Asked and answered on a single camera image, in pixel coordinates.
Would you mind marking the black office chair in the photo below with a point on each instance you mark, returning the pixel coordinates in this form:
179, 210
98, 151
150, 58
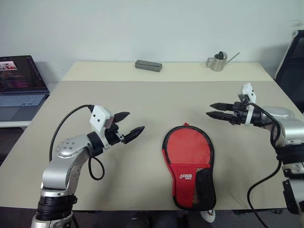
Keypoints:
294, 66

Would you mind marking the red black paddle case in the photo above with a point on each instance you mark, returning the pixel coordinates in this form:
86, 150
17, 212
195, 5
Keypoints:
185, 185

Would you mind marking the grey rectangular box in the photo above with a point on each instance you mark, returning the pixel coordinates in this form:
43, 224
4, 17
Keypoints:
148, 65

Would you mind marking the dark table base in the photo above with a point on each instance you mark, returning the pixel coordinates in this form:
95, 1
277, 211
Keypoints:
259, 211

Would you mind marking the dark rounded shape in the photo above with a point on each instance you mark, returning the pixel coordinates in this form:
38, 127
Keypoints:
142, 221
193, 219

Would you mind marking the white pompom zipper charm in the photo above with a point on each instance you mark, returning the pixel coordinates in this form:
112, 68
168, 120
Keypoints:
208, 216

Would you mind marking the small metal watering can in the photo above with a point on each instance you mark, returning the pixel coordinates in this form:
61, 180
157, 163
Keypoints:
218, 63

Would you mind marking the white side table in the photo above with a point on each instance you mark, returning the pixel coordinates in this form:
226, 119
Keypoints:
14, 124

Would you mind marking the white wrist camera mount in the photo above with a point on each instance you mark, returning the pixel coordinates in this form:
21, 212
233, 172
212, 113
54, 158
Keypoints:
99, 121
249, 92

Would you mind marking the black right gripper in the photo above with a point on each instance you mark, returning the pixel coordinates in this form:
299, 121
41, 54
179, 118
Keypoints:
240, 114

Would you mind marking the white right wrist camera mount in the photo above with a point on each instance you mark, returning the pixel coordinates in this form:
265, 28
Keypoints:
249, 92

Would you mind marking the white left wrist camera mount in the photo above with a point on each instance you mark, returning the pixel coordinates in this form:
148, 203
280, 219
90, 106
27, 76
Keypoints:
99, 121

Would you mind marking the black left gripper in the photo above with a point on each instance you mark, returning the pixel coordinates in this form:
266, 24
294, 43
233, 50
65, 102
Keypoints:
114, 136

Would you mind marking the beige table cloth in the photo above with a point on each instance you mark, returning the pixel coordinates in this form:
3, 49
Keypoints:
142, 171

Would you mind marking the open dark laptop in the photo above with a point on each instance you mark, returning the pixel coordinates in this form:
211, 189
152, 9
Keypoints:
21, 80

